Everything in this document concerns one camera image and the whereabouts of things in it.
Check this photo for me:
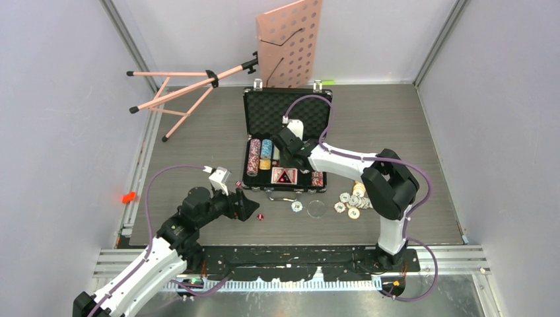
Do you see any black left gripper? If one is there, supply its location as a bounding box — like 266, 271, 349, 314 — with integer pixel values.
197, 184, 258, 228

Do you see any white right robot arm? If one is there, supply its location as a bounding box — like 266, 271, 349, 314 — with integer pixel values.
271, 127, 419, 271

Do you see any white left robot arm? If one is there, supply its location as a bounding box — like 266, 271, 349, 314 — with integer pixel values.
72, 188, 260, 316

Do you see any blue Texas Hold'em card deck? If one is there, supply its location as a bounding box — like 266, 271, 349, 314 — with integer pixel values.
272, 147, 281, 164

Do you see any red backed card deck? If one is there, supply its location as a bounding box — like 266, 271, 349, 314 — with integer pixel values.
271, 167, 298, 185

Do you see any triangular all in button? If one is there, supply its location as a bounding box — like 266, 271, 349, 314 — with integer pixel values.
274, 169, 293, 184

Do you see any light blue chip stack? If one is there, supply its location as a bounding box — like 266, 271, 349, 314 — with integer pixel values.
260, 139, 273, 160

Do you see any yellow chip stack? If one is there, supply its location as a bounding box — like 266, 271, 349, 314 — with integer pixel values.
259, 159, 272, 170

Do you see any red chip stack right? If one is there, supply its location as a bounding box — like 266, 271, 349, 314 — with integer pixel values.
311, 171, 324, 188

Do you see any black aluminium poker case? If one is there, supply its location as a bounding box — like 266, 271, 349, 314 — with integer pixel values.
241, 86, 333, 193

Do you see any purple poker chip stack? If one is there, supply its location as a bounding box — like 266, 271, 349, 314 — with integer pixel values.
249, 138, 262, 158

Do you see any dark red chip stack left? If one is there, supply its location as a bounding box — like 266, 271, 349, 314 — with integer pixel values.
246, 154, 260, 177

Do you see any white 10 poker chip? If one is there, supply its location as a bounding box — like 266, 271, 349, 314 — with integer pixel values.
291, 201, 303, 213

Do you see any clear acrylic dealer disc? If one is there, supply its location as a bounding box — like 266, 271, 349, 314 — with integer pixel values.
306, 200, 327, 219

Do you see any pile of loose poker chips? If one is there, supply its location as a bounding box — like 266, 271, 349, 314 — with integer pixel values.
333, 181, 373, 220

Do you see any pink perforated music stand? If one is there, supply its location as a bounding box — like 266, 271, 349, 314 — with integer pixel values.
126, 1, 323, 141

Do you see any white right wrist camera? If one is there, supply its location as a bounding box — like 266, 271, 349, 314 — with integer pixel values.
287, 119, 304, 140

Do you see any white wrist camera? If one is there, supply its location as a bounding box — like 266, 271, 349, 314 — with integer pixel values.
287, 119, 304, 140
203, 166, 230, 195

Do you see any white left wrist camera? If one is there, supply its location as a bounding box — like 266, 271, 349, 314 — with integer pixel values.
203, 166, 230, 195

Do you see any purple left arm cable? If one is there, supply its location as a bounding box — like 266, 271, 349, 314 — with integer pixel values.
87, 164, 235, 317

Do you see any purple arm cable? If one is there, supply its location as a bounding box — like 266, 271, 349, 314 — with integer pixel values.
282, 94, 440, 304
87, 164, 235, 317

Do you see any orange clip on rail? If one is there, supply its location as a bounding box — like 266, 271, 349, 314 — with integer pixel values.
121, 191, 136, 204

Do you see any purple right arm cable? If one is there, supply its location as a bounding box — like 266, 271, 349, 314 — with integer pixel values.
282, 94, 440, 304

